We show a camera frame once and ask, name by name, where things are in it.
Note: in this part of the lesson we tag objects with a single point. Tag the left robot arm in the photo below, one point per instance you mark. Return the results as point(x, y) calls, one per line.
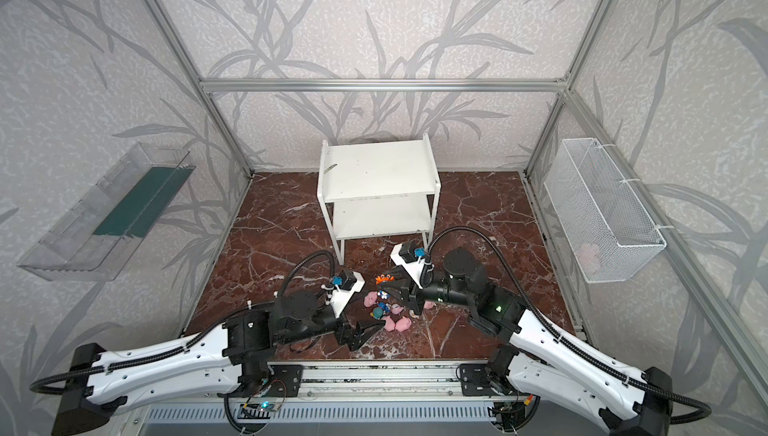
point(229, 358)

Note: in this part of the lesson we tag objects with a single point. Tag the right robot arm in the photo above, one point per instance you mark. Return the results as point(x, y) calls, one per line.
point(535, 356)

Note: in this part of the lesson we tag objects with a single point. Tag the green circuit board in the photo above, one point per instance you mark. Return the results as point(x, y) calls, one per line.
point(254, 409)

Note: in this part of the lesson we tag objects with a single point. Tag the clear plastic wall bin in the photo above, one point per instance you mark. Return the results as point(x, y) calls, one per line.
point(97, 237)

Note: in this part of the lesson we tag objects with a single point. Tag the teal hooded Doraemon figure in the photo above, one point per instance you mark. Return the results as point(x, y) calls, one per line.
point(377, 313)

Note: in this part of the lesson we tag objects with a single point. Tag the white two-tier metal shelf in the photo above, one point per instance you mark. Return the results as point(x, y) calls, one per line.
point(377, 190)

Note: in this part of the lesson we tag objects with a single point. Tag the white wire mesh basket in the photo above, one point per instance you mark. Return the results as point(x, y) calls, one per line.
point(596, 203)

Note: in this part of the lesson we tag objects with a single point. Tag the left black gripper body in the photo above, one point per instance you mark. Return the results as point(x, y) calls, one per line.
point(344, 328)

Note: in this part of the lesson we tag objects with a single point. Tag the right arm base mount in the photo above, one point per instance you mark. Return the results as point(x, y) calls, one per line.
point(482, 380)

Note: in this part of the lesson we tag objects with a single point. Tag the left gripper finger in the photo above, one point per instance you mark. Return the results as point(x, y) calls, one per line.
point(368, 330)
point(354, 342)

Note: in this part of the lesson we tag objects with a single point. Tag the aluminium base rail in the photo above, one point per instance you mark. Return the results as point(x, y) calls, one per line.
point(384, 379)

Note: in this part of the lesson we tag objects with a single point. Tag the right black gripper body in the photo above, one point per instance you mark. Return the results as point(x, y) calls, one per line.
point(411, 295)

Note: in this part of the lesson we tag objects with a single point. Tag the pink toy in basket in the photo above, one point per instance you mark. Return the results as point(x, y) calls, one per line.
point(590, 259)

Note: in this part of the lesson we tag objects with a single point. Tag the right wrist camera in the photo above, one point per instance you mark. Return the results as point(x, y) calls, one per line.
point(412, 257)

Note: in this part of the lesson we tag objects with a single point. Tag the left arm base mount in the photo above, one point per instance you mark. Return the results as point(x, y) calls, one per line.
point(281, 381)

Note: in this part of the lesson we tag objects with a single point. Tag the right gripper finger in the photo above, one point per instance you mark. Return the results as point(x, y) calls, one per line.
point(387, 278)
point(393, 292)

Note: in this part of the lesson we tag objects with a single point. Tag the orange hooded Doraemon figure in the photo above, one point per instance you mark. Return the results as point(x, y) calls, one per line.
point(378, 279)

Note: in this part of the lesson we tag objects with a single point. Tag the white hooded Doraemon figure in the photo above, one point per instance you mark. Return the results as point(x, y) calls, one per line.
point(396, 310)

